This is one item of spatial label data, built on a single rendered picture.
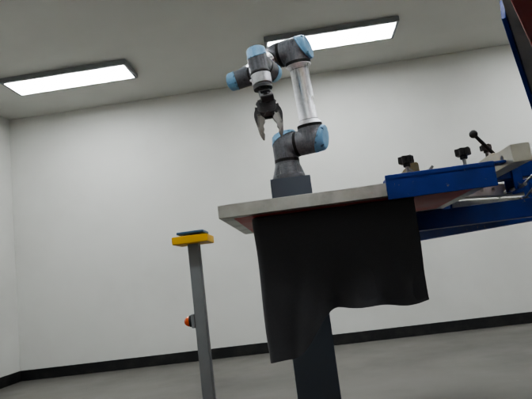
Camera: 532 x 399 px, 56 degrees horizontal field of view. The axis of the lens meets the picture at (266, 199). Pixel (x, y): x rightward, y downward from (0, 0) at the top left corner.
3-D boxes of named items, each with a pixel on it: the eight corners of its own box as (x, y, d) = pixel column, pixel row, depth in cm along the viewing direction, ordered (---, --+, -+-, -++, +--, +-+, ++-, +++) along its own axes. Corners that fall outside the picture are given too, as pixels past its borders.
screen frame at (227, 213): (218, 218, 145) (217, 205, 146) (245, 234, 203) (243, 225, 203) (497, 181, 140) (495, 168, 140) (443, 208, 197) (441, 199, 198)
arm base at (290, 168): (273, 185, 242) (271, 165, 243) (305, 181, 241) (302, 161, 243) (273, 179, 227) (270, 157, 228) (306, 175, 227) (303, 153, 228)
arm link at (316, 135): (303, 157, 239) (283, 45, 241) (333, 150, 233) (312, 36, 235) (294, 156, 228) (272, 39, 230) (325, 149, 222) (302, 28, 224)
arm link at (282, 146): (280, 165, 243) (276, 138, 246) (305, 158, 238) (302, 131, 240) (269, 161, 233) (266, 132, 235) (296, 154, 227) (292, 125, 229)
